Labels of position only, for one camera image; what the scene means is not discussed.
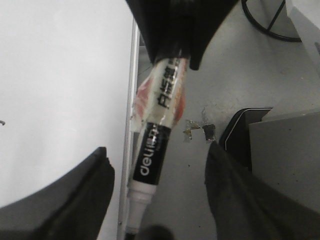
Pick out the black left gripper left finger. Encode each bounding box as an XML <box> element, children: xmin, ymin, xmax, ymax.
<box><xmin>0</xmin><ymin>147</ymin><xmax>115</xmax><ymax>240</ymax></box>

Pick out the black white whiteboard marker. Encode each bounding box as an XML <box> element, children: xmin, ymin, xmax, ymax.
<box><xmin>124</xmin><ymin>54</ymin><xmax>189</xmax><ymax>240</ymax></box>

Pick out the white whiteboard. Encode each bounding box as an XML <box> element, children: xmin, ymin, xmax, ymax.
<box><xmin>0</xmin><ymin>0</ymin><xmax>133</xmax><ymax>240</ymax></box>

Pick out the torn tape residue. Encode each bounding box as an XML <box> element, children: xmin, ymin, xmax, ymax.
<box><xmin>183</xmin><ymin>105</ymin><xmax>217</xmax><ymax>144</ymax></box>

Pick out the black cable loop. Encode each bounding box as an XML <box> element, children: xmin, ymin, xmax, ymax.
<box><xmin>241</xmin><ymin>0</ymin><xmax>303</xmax><ymax>43</ymax></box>

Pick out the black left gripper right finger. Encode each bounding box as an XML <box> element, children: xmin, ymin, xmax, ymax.
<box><xmin>204</xmin><ymin>142</ymin><xmax>320</xmax><ymax>240</ymax></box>

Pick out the black marker holder tray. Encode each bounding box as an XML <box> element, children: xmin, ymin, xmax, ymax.
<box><xmin>219</xmin><ymin>107</ymin><xmax>271</xmax><ymax>172</ymax></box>

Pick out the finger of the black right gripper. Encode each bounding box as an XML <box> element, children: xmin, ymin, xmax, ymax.
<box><xmin>189</xmin><ymin>0</ymin><xmax>238</xmax><ymax>71</ymax></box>
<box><xmin>126</xmin><ymin>0</ymin><xmax>185</xmax><ymax>64</ymax></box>

